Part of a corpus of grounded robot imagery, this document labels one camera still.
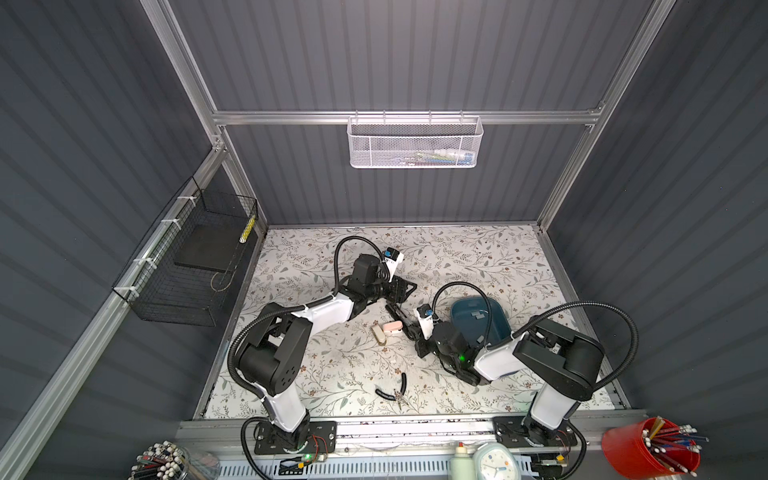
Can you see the yellow marker in basket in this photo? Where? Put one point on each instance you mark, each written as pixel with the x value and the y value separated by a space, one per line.
pixel 247 230

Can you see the black wire basket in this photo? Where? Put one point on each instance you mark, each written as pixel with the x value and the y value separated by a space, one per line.
pixel 157 290

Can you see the beige staple remover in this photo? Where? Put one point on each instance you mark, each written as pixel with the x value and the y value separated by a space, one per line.
pixel 379 335

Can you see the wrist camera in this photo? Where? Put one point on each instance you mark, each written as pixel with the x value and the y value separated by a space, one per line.
pixel 392 260
pixel 425 317

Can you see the clear jar of markers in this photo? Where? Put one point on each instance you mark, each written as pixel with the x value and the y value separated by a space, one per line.
pixel 170 461

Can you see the teal plastic tray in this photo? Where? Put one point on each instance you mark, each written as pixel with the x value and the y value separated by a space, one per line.
pixel 488 334

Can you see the black stapler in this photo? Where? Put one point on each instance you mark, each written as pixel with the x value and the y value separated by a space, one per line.
pixel 399 315

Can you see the white wire mesh basket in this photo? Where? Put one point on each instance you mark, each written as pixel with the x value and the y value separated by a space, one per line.
pixel 414 141

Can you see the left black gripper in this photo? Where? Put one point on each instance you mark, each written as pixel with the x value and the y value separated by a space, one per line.
pixel 396 292

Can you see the white desk clock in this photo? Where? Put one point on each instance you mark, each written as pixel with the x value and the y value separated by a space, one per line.
pixel 493 461

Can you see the white glue bottle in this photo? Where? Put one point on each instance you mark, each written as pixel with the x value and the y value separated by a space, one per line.
pixel 462 466

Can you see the red pencil cup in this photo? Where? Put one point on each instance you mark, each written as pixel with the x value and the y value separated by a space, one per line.
pixel 655 447

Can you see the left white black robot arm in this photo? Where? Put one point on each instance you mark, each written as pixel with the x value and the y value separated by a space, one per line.
pixel 266 356

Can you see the black handled pliers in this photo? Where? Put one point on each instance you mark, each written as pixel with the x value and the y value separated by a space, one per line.
pixel 397 395

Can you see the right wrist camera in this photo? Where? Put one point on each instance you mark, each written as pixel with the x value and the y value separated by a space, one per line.
pixel 425 317

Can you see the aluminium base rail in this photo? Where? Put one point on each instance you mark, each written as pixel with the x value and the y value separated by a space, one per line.
pixel 364 436

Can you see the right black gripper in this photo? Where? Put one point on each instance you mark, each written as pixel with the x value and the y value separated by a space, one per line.
pixel 420 347

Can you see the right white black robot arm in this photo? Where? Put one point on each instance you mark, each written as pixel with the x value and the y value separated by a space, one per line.
pixel 567 362

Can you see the black pad in basket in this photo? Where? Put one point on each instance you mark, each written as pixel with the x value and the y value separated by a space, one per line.
pixel 211 248

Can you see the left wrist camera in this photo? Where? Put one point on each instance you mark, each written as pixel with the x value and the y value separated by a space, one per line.
pixel 392 260

